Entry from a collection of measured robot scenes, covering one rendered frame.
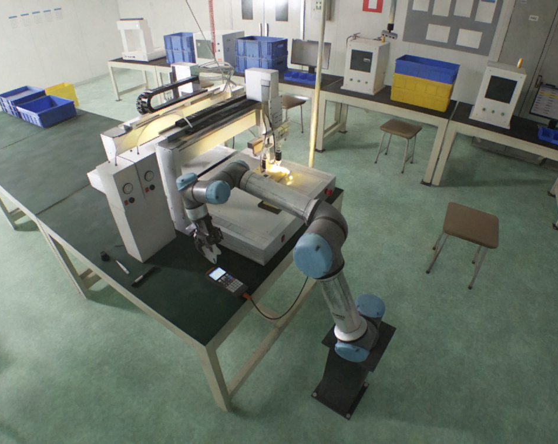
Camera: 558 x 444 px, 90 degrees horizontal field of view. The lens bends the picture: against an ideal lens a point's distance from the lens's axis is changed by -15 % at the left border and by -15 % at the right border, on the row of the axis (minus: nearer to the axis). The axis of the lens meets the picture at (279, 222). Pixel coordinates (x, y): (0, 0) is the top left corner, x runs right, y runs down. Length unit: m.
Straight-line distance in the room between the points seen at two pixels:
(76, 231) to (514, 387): 2.66
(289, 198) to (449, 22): 4.40
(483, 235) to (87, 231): 2.42
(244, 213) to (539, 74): 4.03
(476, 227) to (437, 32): 3.34
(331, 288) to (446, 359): 1.38
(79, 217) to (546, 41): 4.81
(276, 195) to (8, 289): 2.50
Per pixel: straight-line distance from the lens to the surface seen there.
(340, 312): 1.06
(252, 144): 1.92
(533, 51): 4.73
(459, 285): 2.69
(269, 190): 1.06
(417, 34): 5.24
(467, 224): 2.44
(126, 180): 1.35
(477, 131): 3.46
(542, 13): 4.71
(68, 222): 2.04
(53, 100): 4.31
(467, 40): 5.15
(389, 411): 1.98
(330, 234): 0.92
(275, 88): 1.72
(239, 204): 1.62
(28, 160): 3.08
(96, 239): 1.82
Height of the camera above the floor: 1.80
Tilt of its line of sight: 39 degrees down
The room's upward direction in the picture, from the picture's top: straight up
